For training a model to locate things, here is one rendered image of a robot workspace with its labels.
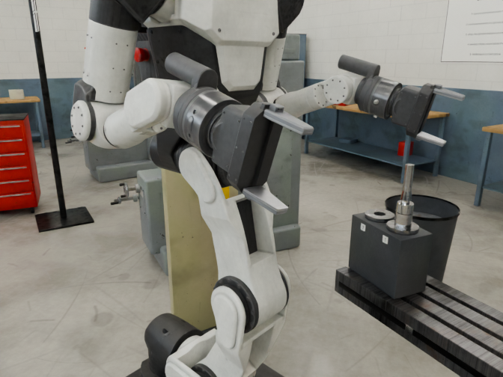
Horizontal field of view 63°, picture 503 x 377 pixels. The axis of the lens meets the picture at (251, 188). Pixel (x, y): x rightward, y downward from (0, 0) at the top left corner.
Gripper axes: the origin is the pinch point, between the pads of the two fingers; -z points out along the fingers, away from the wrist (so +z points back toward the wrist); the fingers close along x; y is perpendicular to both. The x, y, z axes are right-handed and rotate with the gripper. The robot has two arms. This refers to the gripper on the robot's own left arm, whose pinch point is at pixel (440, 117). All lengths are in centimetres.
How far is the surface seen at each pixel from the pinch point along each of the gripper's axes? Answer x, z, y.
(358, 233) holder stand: -47, 13, 13
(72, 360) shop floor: -181, 127, -28
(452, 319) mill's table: -51, -21, 4
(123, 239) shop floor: -222, 233, 82
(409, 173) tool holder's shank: -21.8, 4.7, 14.4
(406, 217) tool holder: -33.5, 0.7, 12.2
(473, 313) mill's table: -51, -25, 11
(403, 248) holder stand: -39.6, -2.7, 6.3
